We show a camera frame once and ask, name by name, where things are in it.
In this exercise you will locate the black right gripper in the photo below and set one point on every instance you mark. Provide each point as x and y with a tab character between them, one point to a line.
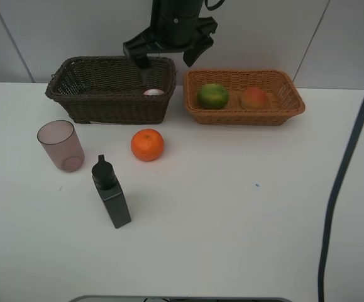
175	27

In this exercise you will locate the pink bottle white cap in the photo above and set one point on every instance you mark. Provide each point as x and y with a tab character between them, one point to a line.
153	92

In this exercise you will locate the green lime fruit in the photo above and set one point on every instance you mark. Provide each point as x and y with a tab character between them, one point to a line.
212	96

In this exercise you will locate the red yellow peach fruit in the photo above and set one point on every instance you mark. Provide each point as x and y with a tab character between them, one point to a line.
253	98

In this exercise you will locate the orange mandarin fruit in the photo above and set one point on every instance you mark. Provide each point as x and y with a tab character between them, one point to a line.
147	145

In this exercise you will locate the translucent purple plastic cup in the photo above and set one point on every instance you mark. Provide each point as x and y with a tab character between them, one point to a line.
61	143

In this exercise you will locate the dark brown wicker basket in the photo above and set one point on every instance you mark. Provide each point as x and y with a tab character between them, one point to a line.
109	89

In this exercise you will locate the light orange wicker basket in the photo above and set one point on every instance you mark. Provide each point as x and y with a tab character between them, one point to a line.
283	99

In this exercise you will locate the black square dispenser bottle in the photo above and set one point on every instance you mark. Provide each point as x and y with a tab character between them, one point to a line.
111	193

